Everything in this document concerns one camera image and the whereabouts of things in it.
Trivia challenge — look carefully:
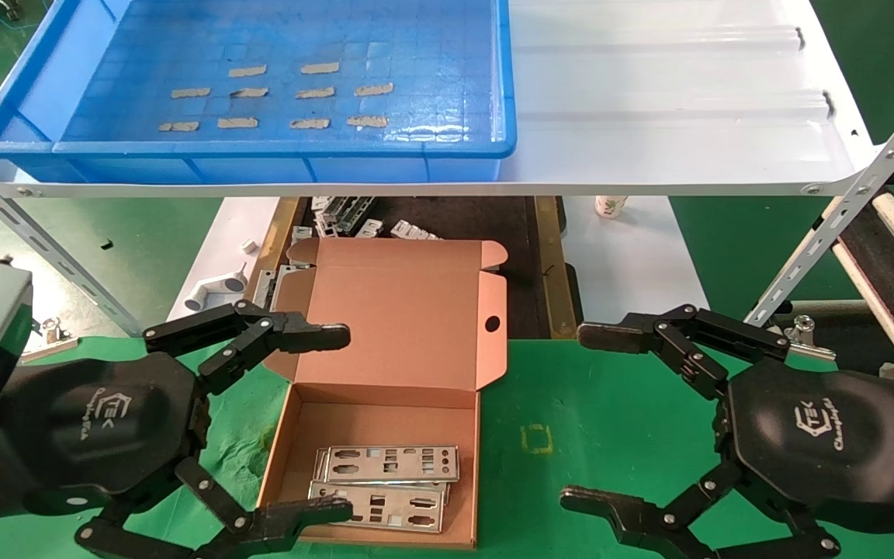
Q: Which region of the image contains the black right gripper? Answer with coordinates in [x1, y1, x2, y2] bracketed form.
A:
[560, 304, 894, 559]

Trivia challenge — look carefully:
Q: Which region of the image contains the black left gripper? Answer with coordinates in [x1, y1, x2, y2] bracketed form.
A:
[0, 299, 355, 559]

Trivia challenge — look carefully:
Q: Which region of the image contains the silver metal io shield plate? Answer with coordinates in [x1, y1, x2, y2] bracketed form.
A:
[321, 445, 460, 484]
[307, 479, 446, 534]
[312, 448, 453, 498]

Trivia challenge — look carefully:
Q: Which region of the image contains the open brown cardboard box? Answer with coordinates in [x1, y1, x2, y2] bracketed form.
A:
[256, 237, 509, 550]

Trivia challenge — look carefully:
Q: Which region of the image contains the blue plastic tray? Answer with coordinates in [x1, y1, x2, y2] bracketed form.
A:
[0, 0, 516, 185]

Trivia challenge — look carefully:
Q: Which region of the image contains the green table cloth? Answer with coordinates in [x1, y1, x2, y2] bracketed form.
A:
[0, 335, 894, 559]

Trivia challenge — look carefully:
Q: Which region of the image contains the white plastic pipe fitting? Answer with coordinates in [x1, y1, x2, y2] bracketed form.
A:
[183, 262, 249, 313]

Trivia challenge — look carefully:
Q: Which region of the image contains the metal table clamp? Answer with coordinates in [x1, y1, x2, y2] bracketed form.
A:
[782, 314, 837, 363]
[19, 317, 80, 364]

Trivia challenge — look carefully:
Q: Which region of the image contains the stack of metal brackets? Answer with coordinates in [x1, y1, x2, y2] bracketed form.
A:
[310, 196, 377, 237]

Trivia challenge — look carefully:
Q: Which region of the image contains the white metal shelf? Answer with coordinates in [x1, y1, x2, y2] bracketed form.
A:
[0, 0, 878, 197]

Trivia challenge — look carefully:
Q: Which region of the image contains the bent grey metal bracket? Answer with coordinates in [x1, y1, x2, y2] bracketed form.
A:
[251, 262, 316, 310]

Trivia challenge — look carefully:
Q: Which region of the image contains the brass conveyor side rail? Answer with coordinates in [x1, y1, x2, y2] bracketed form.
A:
[534, 196, 578, 340]
[248, 196, 302, 311]

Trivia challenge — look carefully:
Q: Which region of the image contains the ribbed metal bracket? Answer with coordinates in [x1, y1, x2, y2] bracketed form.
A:
[390, 220, 442, 241]

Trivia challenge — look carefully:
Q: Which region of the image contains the perforated steel shelf post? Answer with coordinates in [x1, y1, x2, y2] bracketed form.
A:
[743, 71, 894, 328]
[0, 150, 143, 337]

